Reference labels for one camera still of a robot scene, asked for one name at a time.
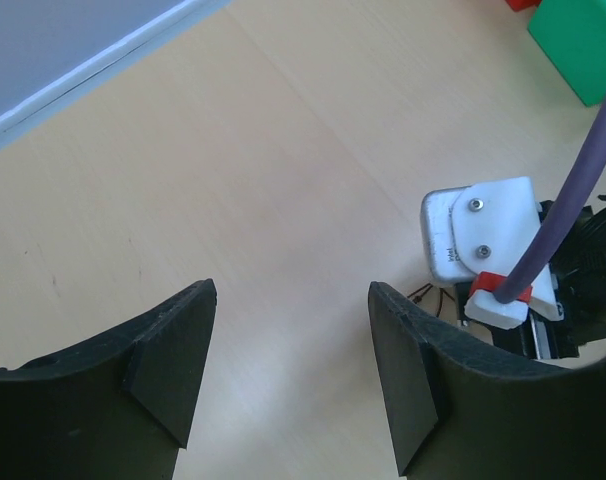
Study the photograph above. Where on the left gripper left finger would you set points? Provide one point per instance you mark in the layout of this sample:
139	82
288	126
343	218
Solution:
119	405

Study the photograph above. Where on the aluminium table edge frame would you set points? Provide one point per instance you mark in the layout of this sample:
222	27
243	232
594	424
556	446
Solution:
53	52

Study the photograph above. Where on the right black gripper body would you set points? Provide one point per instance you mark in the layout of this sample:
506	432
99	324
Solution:
579	268

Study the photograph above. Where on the red plastic bin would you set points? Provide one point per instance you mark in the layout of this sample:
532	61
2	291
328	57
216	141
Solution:
519	5

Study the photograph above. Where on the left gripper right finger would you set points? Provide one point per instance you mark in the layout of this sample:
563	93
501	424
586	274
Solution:
459	408

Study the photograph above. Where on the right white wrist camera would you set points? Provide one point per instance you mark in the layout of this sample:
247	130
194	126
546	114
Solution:
485	229

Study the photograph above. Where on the near green plastic bin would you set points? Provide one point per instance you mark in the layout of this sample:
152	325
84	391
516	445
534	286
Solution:
572	34

